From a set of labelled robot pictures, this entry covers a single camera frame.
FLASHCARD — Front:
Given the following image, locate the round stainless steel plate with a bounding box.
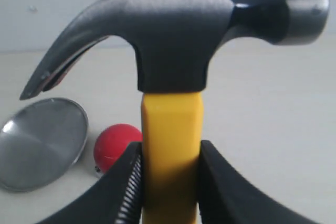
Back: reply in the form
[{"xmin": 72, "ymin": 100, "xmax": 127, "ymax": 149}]
[{"xmin": 1, "ymin": 98, "xmax": 89, "ymax": 192}]

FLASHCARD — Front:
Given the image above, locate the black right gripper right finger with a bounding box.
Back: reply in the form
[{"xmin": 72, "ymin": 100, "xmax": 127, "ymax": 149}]
[{"xmin": 197, "ymin": 140, "xmax": 309, "ymax": 224}]

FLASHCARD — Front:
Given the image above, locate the red dome push button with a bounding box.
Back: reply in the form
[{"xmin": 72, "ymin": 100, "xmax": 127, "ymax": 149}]
[{"xmin": 93, "ymin": 123, "xmax": 142, "ymax": 177}]

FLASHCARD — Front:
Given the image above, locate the yellow black claw hammer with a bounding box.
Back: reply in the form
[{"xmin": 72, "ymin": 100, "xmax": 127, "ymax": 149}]
[{"xmin": 20, "ymin": 0, "xmax": 329, "ymax": 223}]

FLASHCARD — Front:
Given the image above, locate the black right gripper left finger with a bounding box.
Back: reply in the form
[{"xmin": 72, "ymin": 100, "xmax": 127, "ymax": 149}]
[{"xmin": 40, "ymin": 142, "xmax": 142, "ymax": 224}]

